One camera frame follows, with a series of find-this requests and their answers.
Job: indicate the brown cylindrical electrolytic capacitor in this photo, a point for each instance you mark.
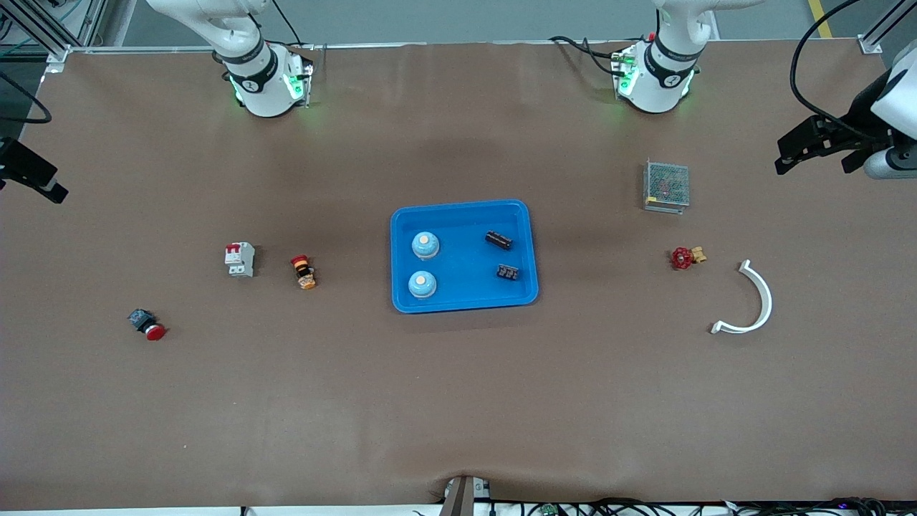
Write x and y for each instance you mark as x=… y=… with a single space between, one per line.
x=498 y=240

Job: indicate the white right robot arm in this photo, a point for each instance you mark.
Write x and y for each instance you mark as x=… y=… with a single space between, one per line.
x=261 y=79

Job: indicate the small red orange push button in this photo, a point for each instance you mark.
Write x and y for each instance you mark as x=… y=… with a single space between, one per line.
x=304 y=272

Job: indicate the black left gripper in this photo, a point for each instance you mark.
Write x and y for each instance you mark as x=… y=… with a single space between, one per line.
x=857 y=115

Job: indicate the brown table mat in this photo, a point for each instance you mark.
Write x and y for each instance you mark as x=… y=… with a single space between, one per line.
x=458 y=401

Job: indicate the grey metal post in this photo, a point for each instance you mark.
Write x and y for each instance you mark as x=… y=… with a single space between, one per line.
x=466 y=494

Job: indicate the red mushroom push button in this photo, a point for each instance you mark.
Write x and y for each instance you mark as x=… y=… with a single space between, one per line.
x=147 y=326

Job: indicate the blue plastic tray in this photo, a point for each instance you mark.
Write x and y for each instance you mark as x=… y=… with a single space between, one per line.
x=466 y=287

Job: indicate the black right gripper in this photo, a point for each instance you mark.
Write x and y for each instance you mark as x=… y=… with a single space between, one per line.
x=21 y=166

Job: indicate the metal mesh power supply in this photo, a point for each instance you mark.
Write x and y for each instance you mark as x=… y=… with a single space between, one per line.
x=666 y=183

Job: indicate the white curved plastic bracket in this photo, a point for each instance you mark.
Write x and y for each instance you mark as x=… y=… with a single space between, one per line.
x=766 y=301

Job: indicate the aluminium frame profile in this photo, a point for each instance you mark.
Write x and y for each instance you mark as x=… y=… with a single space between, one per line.
x=881 y=29
x=43 y=29

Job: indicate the white circuit breaker red switch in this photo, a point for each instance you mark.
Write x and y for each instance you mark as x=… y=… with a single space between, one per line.
x=240 y=259

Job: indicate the blue bell with cream button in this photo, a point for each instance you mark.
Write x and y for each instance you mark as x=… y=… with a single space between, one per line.
x=423 y=285
x=425 y=245

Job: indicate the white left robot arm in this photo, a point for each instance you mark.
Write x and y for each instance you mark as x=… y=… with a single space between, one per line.
x=655 y=86

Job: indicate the small black electronic component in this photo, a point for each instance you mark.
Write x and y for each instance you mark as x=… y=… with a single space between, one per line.
x=508 y=272

